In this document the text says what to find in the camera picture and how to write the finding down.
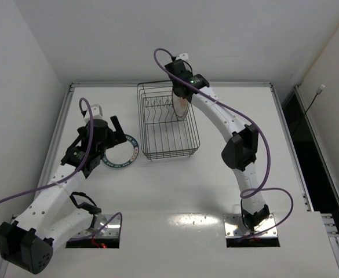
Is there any orange sunburst plate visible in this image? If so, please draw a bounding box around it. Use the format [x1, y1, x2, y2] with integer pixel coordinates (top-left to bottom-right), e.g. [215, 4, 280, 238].
[172, 89, 189, 121]

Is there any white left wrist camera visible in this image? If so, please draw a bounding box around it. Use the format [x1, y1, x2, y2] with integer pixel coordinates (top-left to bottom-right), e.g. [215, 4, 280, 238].
[83, 104, 103, 123]

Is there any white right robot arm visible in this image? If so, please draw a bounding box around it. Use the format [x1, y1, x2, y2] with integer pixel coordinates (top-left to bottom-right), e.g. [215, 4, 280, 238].
[165, 57, 258, 192]

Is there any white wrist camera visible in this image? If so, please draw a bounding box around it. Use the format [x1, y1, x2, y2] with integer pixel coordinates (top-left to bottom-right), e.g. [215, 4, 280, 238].
[83, 104, 103, 123]
[176, 53, 189, 61]

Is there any aluminium frame rail right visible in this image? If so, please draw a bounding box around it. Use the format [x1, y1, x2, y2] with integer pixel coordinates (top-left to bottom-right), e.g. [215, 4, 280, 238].
[289, 87, 339, 253]

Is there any black cable with white plug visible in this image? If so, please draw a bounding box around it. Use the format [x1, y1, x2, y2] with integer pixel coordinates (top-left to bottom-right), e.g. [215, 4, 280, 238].
[304, 84, 325, 116]

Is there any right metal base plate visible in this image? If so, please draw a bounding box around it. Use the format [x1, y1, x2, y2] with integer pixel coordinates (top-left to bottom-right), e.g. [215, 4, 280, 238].
[223, 214, 278, 239]

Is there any black wire dish rack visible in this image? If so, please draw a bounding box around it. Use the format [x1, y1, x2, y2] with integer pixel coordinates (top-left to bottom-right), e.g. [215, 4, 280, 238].
[137, 81, 201, 161]

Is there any metal base plate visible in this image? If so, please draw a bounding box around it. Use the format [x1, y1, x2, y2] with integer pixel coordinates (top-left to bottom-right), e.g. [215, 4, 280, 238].
[223, 214, 278, 239]
[71, 213, 122, 241]

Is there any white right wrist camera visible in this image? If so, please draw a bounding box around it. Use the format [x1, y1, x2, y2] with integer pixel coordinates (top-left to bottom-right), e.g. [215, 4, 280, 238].
[176, 53, 189, 61]

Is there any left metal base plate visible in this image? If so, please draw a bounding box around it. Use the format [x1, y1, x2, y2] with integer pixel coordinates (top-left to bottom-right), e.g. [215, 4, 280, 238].
[71, 213, 122, 241]

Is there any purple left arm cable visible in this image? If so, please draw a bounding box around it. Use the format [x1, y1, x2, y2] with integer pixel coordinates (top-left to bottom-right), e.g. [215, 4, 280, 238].
[0, 97, 123, 249]

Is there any white plate with grey motif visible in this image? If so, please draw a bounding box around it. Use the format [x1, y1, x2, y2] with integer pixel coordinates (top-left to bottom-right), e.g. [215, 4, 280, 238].
[173, 98, 190, 121]

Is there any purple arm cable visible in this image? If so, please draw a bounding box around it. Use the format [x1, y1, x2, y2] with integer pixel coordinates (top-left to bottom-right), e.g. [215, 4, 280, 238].
[153, 48, 294, 242]
[0, 97, 123, 249]

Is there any blue rimmed white plate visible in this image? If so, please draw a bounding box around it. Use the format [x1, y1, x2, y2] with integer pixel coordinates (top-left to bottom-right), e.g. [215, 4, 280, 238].
[103, 134, 140, 170]

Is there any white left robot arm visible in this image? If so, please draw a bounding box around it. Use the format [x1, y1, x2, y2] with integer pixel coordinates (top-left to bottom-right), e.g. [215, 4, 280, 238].
[0, 116, 127, 275]

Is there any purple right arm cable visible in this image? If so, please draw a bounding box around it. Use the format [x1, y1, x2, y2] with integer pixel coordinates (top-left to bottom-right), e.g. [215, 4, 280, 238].
[153, 48, 294, 242]

